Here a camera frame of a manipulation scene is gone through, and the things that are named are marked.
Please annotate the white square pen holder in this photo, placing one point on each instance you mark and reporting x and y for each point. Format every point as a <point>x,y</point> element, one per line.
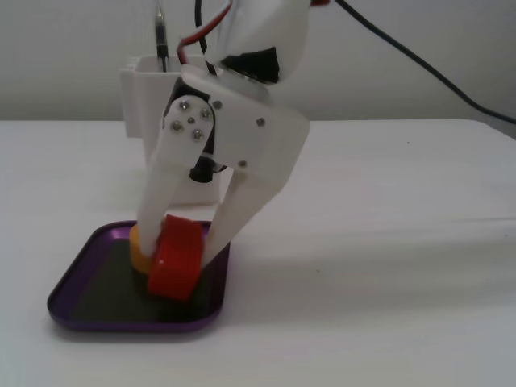
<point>135,101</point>

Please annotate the red cube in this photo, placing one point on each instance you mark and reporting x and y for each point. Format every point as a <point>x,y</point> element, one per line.
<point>177,262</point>

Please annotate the black pen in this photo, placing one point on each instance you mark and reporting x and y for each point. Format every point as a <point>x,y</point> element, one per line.
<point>162,40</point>

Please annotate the purple metal tray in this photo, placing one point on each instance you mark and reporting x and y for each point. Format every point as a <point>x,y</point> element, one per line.
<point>105,324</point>

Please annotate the yellow tape roll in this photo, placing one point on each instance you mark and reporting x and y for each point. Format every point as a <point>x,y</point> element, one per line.
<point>137,254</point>

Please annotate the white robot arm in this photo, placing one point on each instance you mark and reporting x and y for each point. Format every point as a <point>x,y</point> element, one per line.
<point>274,24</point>

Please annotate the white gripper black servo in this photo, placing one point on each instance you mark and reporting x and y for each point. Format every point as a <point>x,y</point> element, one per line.
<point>258,133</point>

